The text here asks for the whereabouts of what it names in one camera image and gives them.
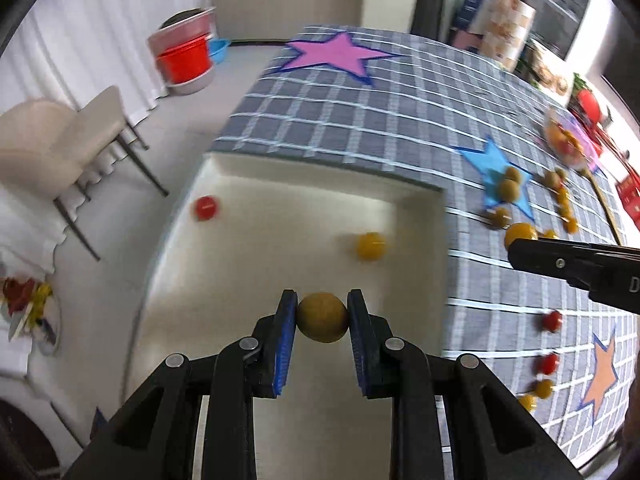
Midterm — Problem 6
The beige dining chair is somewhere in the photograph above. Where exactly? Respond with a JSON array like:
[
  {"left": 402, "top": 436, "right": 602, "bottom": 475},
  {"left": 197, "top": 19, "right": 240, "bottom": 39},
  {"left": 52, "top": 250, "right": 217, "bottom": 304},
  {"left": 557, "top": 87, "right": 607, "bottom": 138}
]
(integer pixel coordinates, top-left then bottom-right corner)
[{"left": 1, "top": 86, "right": 169, "bottom": 260}]

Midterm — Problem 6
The checked paper roll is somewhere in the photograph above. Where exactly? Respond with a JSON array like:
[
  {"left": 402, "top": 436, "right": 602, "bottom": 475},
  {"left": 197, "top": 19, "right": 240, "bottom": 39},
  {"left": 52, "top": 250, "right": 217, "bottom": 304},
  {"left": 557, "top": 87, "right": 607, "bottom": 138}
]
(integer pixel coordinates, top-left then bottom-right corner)
[{"left": 480, "top": 0, "right": 536, "bottom": 73}]

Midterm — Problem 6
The long wooden back scratcher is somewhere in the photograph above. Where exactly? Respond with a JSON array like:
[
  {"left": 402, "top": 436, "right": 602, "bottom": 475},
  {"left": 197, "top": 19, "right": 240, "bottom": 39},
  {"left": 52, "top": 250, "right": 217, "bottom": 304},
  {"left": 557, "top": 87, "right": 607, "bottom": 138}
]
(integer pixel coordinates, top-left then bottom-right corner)
[{"left": 579, "top": 167, "right": 623, "bottom": 246}]

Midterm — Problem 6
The longan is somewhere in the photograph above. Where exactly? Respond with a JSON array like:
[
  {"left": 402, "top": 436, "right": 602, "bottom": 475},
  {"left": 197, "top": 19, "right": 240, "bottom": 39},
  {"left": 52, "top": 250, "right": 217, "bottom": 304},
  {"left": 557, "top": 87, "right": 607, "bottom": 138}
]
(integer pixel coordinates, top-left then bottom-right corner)
[{"left": 296, "top": 292, "right": 348, "bottom": 344}]

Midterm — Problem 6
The red tomato in tray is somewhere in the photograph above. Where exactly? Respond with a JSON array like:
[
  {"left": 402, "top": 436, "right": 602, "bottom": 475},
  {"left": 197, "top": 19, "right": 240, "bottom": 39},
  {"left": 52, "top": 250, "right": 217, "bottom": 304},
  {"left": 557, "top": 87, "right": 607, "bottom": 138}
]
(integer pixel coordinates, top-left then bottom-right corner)
[{"left": 193, "top": 195, "right": 219, "bottom": 221}]

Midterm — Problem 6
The clear glass fruit bowl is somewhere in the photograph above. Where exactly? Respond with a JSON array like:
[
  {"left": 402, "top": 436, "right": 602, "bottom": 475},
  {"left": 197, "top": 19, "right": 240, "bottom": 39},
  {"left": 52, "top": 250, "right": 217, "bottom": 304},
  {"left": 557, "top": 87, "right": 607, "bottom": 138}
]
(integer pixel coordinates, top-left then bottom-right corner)
[{"left": 544, "top": 106, "right": 599, "bottom": 171}]

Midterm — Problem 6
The red plastic stool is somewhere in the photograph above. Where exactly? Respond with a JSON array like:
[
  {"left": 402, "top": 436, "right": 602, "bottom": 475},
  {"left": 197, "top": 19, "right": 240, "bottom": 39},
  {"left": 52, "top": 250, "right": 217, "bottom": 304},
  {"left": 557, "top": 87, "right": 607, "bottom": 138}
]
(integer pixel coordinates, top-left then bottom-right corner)
[{"left": 568, "top": 88, "right": 612, "bottom": 129}]

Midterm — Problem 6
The red plastic basin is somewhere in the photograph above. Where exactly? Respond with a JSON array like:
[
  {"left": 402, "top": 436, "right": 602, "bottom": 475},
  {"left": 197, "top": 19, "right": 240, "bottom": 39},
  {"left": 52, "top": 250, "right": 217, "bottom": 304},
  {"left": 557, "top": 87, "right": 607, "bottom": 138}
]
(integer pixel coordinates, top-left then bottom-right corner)
[{"left": 156, "top": 35, "right": 213, "bottom": 84}]

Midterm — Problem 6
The white shallow tray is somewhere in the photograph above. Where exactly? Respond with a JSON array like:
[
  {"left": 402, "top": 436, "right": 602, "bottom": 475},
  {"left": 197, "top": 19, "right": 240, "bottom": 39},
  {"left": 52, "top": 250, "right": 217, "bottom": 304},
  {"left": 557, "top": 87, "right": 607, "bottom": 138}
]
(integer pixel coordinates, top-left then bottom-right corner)
[{"left": 127, "top": 153, "right": 448, "bottom": 479}]

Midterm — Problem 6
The yellow tomato in tray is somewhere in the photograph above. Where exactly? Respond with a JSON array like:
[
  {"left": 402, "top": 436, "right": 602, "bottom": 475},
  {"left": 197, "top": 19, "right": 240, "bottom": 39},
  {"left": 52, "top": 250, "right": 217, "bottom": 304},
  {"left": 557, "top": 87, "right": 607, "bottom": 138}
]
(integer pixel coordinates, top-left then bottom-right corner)
[{"left": 356, "top": 232, "right": 387, "bottom": 261}]

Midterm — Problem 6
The grey checked star tablecloth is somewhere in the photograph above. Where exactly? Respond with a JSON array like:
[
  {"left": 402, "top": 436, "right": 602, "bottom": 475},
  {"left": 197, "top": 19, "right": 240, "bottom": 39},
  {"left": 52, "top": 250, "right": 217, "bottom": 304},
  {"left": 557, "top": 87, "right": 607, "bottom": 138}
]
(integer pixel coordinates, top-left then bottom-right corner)
[{"left": 214, "top": 27, "right": 639, "bottom": 465}]

